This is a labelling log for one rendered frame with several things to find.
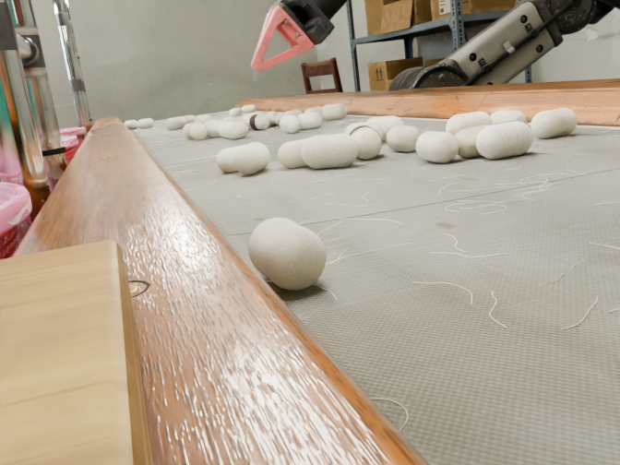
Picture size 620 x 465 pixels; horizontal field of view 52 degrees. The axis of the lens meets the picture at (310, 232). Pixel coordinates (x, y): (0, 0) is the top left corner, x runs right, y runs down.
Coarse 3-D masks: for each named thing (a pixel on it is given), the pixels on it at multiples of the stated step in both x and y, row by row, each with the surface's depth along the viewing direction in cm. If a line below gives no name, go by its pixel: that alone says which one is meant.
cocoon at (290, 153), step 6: (306, 138) 44; (282, 144) 43; (288, 144) 43; (294, 144) 43; (300, 144) 43; (282, 150) 43; (288, 150) 43; (294, 150) 43; (300, 150) 43; (282, 156) 43; (288, 156) 43; (294, 156) 43; (300, 156) 43; (282, 162) 43; (288, 162) 43; (294, 162) 43; (300, 162) 43
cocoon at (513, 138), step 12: (480, 132) 36; (492, 132) 36; (504, 132) 36; (516, 132) 36; (528, 132) 36; (480, 144) 36; (492, 144) 36; (504, 144) 36; (516, 144) 36; (528, 144) 36; (492, 156) 36; (504, 156) 36
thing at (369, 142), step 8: (360, 128) 43; (368, 128) 42; (352, 136) 43; (360, 136) 42; (368, 136) 42; (376, 136) 42; (360, 144) 42; (368, 144) 42; (376, 144) 42; (360, 152) 42; (368, 152) 42; (376, 152) 42
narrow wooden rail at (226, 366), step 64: (64, 192) 27; (128, 192) 24; (128, 256) 14; (192, 256) 13; (192, 320) 10; (256, 320) 9; (192, 384) 8; (256, 384) 7; (320, 384) 7; (192, 448) 6; (256, 448) 6; (320, 448) 6; (384, 448) 6
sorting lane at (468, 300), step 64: (320, 128) 74; (576, 128) 46; (192, 192) 39; (256, 192) 36; (320, 192) 33; (384, 192) 31; (448, 192) 29; (512, 192) 27; (576, 192) 26; (384, 256) 20; (448, 256) 20; (512, 256) 19; (576, 256) 18; (320, 320) 16; (384, 320) 15; (448, 320) 15; (512, 320) 14; (576, 320) 14; (384, 384) 12; (448, 384) 12; (512, 384) 12; (576, 384) 11; (448, 448) 10; (512, 448) 10; (576, 448) 10
